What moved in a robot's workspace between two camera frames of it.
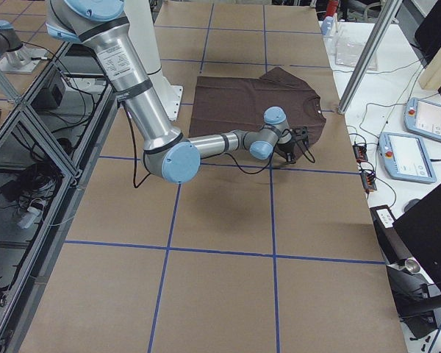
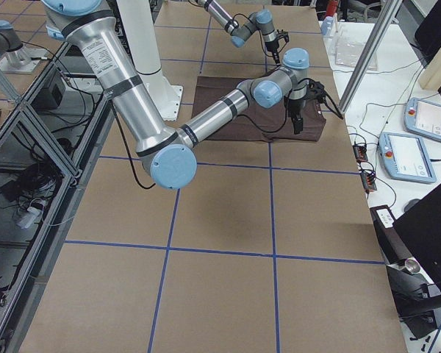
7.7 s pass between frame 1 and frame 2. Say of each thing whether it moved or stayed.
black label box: stayed
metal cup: stayed
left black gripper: moved
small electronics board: stayed
